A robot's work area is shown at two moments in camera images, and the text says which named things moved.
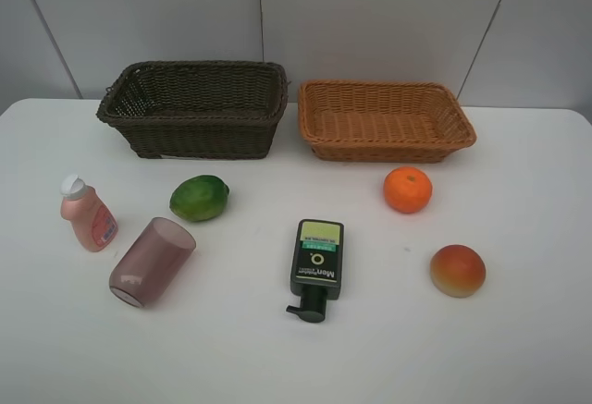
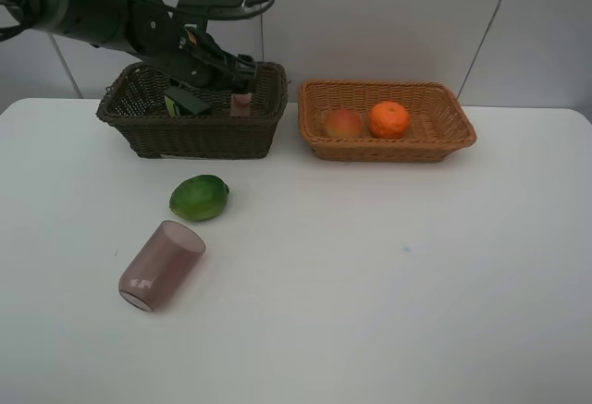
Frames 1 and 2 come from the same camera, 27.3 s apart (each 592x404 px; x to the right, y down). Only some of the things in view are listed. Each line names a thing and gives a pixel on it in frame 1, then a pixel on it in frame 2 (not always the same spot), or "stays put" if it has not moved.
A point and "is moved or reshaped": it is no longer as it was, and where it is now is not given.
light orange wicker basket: [381, 122] stays put
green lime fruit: [200, 198] stays put
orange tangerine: [407, 189] → [388, 119]
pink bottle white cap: [92, 222] → [240, 104]
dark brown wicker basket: [197, 109] stays put
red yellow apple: [457, 270] → [343, 123]
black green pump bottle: [316, 267] → [182, 102]
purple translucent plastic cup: [154, 259] is moved or reshaped
